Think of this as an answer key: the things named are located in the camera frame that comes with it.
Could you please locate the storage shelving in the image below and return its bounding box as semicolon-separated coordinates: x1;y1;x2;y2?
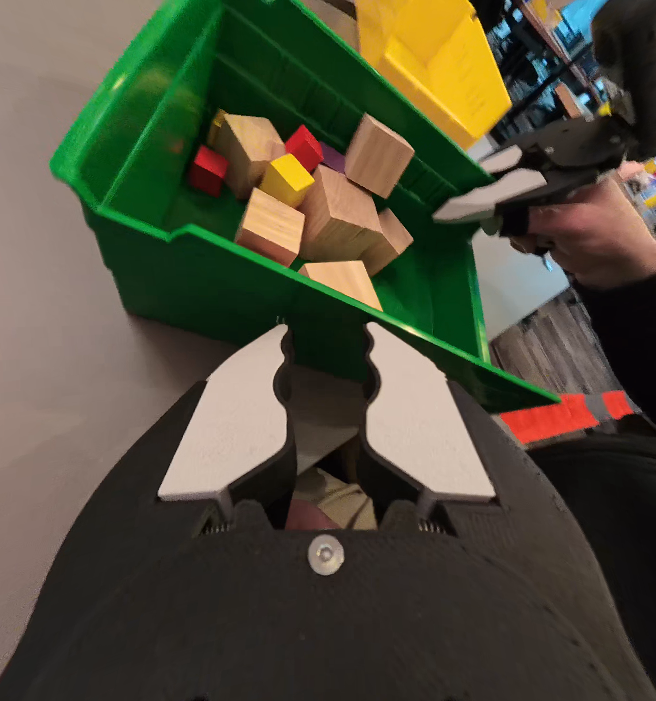
487;0;656;220

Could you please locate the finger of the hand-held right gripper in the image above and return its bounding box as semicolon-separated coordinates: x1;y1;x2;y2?
432;169;549;236
478;144;525;177

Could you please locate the yellow plastic box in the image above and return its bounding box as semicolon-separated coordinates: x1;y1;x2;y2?
355;0;512;151

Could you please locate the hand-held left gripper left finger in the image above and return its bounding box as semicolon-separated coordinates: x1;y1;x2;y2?
158;323;297;528

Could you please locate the pile of wooden cubes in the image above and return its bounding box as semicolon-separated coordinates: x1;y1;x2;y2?
188;108;416;313

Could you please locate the person's torso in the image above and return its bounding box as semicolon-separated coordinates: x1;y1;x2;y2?
525;433;656;701

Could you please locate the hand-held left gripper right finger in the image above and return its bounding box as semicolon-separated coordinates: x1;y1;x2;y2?
360;322;496;528

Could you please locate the person's right forearm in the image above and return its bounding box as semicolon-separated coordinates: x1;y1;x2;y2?
574;246;656;439

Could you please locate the orange floor tape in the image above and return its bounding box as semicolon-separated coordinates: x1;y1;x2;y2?
500;390;635;443

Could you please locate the green plastic box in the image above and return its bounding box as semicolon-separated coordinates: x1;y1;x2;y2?
50;0;561;414

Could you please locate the person's right hand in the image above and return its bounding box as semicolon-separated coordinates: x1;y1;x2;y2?
511;178;656;289

